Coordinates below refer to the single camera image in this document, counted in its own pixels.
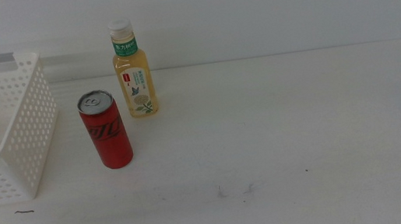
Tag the red cola can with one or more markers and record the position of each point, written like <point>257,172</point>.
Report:
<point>109,148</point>

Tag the yellow tea bottle white cap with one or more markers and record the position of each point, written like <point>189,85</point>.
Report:
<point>137,97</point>

